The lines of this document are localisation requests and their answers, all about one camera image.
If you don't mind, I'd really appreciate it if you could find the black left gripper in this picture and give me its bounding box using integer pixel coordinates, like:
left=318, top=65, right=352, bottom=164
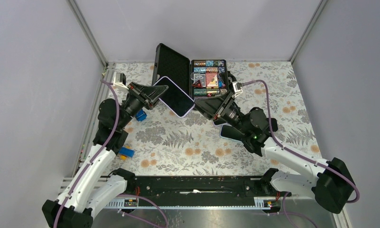
left=118, top=81, right=169, bottom=129

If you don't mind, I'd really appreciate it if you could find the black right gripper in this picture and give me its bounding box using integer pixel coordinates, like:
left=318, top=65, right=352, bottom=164
left=192, top=90, right=250, bottom=135

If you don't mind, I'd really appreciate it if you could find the phone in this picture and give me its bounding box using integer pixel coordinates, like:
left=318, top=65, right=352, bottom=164
left=220, top=125, right=253, bottom=142
left=213, top=118, right=227, bottom=126
left=153, top=76, right=195, bottom=118

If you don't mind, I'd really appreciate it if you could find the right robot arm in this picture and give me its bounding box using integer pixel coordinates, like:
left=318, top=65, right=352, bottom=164
left=195, top=92, right=356, bottom=214

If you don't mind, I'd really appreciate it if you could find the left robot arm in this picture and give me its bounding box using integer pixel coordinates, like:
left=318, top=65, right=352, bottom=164
left=42, top=81, right=168, bottom=228

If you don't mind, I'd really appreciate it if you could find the phone in white case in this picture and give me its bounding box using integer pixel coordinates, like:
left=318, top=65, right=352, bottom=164
left=213, top=118, right=227, bottom=126

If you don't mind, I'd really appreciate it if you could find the black poker chip case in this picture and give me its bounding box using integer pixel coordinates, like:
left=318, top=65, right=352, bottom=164
left=152, top=43, right=236, bottom=99

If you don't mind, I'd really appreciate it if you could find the phone in light blue case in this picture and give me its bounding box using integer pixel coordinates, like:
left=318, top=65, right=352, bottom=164
left=220, top=125, right=253, bottom=142

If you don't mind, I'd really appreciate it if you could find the blue toy car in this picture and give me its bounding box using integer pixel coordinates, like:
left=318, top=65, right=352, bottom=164
left=135, top=109, right=147, bottom=122

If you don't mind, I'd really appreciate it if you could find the red playing card box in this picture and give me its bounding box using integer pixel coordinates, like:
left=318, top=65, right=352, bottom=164
left=206, top=73, right=219, bottom=87

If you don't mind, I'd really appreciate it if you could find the colourful toy brick stack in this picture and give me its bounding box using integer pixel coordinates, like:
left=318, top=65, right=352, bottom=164
left=118, top=147, right=135, bottom=160

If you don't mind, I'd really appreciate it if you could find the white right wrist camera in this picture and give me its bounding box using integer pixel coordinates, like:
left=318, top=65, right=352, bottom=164
left=230, top=81, right=243, bottom=98

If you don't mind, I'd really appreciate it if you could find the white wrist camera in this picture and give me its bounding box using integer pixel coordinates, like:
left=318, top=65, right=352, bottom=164
left=230, top=81, right=243, bottom=98
left=113, top=72, right=128, bottom=92

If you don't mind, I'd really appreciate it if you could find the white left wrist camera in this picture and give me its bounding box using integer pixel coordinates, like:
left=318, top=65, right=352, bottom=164
left=113, top=72, right=128, bottom=92

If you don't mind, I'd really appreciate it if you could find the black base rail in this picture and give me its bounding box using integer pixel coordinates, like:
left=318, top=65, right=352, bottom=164
left=124, top=176, right=285, bottom=208

